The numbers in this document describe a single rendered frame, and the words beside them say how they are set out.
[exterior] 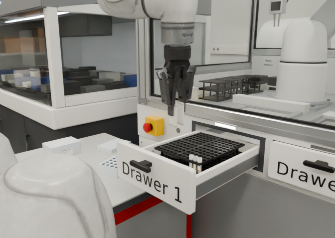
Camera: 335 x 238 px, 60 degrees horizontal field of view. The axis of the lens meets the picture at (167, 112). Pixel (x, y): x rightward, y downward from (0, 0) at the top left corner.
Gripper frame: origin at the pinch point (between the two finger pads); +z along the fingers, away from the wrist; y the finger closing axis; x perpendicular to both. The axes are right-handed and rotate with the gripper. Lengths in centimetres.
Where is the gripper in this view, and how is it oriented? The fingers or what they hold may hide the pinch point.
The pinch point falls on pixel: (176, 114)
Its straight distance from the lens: 86.4
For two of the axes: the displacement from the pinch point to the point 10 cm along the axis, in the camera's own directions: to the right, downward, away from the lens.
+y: 7.8, -2.1, 5.8
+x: -6.2, -2.7, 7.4
